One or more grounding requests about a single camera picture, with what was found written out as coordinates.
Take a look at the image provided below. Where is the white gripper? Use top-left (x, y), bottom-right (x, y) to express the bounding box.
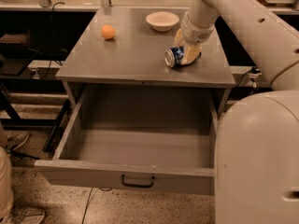
top-left (173, 12), bottom-right (214, 65)

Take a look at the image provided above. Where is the blue pepsi can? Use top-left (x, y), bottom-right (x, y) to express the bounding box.
top-left (164, 46), bottom-right (202, 69)

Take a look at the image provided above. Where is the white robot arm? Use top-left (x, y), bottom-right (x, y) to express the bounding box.
top-left (175, 0), bottom-right (299, 224)

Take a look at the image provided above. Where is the open grey top drawer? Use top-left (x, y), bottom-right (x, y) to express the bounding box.
top-left (36, 84), bottom-right (218, 195)

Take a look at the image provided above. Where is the white bowl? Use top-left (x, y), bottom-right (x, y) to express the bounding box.
top-left (146, 11), bottom-right (179, 32)

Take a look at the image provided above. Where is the grey cabinet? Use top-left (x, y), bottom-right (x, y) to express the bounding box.
top-left (55, 7), bottom-right (236, 117)

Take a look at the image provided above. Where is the orange fruit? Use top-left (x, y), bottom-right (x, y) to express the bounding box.
top-left (101, 25), bottom-right (116, 40)

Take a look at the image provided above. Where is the grey sneaker upper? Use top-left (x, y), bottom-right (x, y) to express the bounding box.
top-left (5, 131), bottom-right (30, 151)

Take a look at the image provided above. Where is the grey sneaker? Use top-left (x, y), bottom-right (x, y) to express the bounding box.
top-left (1, 207), bottom-right (46, 224)
top-left (5, 131), bottom-right (30, 151)

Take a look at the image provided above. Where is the grey sneaker lower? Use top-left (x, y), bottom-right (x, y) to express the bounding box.
top-left (1, 207), bottom-right (46, 224)

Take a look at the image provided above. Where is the black drawer handle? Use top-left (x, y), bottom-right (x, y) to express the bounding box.
top-left (121, 175), bottom-right (155, 189)

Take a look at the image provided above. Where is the black floor cable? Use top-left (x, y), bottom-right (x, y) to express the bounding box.
top-left (81, 187), bottom-right (113, 224)

